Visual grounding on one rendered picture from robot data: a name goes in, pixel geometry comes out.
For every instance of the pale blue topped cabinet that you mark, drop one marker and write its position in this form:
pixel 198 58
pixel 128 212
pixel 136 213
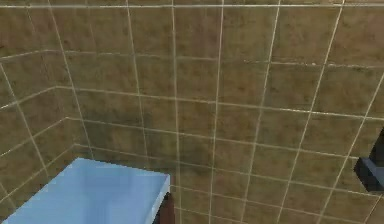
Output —
pixel 90 193

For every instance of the black wall fixture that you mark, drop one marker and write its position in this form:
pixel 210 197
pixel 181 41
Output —
pixel 371 173

